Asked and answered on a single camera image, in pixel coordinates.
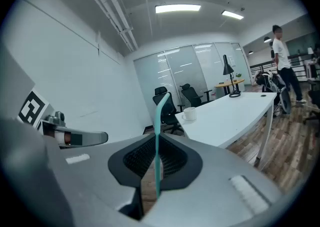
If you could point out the white metal table leg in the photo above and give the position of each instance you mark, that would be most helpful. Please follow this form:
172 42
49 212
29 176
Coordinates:
266 133

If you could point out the white cup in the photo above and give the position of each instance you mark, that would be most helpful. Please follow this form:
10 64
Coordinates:
190 114

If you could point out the black office chair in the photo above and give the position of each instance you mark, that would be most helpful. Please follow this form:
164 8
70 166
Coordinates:
313 96
167 111
191 94

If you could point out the frosted glass partition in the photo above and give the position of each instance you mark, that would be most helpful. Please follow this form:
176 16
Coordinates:
180 71

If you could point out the round yellow table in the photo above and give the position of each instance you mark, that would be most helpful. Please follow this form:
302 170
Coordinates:
228 84

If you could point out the grey mesh office chair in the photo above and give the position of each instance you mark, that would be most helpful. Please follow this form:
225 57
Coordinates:
285 99

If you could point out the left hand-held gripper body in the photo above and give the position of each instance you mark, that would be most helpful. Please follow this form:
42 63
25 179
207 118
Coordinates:
33 108

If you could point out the white ceiling pipes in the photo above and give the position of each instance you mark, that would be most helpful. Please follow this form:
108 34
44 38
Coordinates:
117 13

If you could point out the teal bendy straw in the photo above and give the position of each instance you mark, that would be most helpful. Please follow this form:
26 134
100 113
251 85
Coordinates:
157 151

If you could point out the rectangular ceiling light panel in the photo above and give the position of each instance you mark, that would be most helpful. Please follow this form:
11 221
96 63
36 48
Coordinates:
232 14
177 8

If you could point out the black railing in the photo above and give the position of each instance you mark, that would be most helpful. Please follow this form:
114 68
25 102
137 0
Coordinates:
265 67

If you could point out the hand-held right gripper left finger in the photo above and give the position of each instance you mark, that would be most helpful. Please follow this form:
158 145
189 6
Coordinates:
95 183

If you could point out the black pendant lamp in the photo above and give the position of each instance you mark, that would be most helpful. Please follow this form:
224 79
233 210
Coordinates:
267 39

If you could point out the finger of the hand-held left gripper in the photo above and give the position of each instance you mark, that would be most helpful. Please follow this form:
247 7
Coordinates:
92 138

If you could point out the small green plant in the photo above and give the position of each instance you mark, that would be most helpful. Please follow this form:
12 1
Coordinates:
238 75

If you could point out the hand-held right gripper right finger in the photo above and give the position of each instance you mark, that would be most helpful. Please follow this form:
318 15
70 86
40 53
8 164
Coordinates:
215 183

